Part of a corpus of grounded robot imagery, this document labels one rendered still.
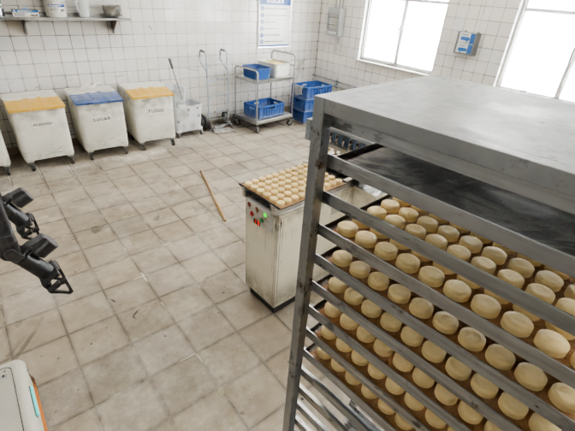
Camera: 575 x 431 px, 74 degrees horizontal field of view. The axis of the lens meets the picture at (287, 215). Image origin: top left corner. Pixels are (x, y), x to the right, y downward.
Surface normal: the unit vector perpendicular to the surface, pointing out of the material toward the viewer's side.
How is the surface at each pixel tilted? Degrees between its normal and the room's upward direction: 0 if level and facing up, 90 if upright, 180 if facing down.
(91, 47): 90
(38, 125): 92
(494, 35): 90
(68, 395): 0
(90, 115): 92
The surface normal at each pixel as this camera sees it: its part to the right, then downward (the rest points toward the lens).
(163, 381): 0.06, -0.86
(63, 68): 0.62, 0.44
